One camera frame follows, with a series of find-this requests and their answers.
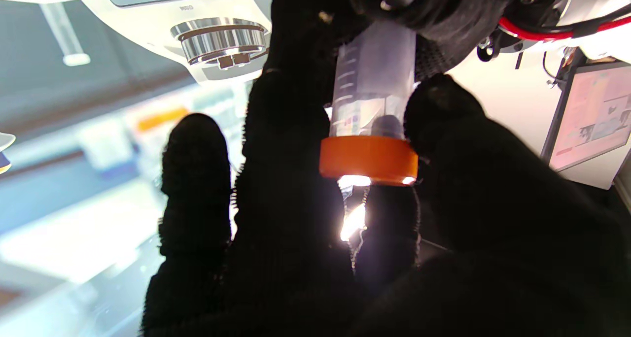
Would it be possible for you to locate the orange round tube cap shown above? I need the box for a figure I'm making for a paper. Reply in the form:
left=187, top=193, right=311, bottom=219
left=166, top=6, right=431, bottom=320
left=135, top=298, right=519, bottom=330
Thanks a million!
left=319, top=136, right=420, bottom=187

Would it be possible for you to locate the clear plastic test tube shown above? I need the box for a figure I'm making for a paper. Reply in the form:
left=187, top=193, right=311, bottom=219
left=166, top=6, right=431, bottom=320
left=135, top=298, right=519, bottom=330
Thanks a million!
left=329, top=21, right=417, bottom=141

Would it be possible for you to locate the background monitor on stand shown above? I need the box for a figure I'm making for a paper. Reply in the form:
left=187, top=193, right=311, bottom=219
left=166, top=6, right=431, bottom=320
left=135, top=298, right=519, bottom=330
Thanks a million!
left=541, top=61, right=631, bottom=173

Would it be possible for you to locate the printed laboratory backdrop poster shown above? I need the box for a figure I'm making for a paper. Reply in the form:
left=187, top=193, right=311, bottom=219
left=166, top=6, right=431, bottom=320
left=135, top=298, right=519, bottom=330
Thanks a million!
left=0, top=0, right=277, bottom=337

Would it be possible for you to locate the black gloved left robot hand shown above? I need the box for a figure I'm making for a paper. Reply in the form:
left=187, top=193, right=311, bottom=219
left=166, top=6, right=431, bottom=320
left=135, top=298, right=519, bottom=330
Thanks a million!
left=269, top=0, right=521, bottom=81

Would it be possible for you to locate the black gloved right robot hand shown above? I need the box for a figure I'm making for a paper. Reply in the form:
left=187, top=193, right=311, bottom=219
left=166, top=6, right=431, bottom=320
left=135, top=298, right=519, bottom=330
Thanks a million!
left=140, top=70, right=631, bottom=337

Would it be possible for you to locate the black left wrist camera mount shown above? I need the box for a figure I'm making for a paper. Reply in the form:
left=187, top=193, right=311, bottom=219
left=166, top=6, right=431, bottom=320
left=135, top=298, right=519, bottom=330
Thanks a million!
left=477, top=0, right=575, bottom=63

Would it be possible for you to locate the red left arm cable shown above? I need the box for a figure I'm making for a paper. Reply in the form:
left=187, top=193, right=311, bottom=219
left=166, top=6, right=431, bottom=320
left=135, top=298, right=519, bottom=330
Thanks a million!
left=498, top=16, right=631, bottom=42

